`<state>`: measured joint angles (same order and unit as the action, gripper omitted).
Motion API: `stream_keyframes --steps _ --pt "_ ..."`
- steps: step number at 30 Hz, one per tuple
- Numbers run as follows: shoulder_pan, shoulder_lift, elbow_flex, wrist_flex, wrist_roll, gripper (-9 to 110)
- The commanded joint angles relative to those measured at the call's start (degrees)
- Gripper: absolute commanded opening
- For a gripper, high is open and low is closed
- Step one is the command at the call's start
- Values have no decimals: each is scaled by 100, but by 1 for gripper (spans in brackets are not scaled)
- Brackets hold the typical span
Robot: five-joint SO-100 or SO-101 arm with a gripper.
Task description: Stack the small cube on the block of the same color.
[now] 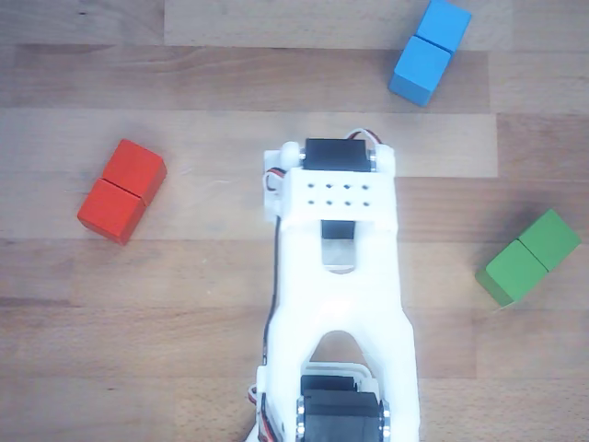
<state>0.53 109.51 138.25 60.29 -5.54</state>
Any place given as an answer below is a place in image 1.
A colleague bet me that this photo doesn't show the long red block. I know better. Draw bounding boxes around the long red block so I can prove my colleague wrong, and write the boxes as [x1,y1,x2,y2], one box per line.
[76,138,168,246]

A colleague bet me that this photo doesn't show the long blue block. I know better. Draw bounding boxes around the long blue block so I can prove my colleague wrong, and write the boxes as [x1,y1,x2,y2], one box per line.
[387,0,473,108]

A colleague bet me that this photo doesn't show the long green block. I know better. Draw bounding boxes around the long green block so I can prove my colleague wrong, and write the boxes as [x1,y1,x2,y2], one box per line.
[474,208,583,308]

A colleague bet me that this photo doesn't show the upper arm servo cable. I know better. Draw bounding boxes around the upper arm servo cable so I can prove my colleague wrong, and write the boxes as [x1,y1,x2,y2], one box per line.
[262,215,283,369]

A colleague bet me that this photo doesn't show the forearm servo cable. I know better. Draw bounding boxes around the forearm servo cable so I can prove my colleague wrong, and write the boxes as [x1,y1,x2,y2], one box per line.
[345,127,384,149]

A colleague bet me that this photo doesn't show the shoulder servo cable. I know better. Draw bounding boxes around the shoulder servo cable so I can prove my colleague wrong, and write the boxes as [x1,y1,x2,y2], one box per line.
[247,380,277,441]

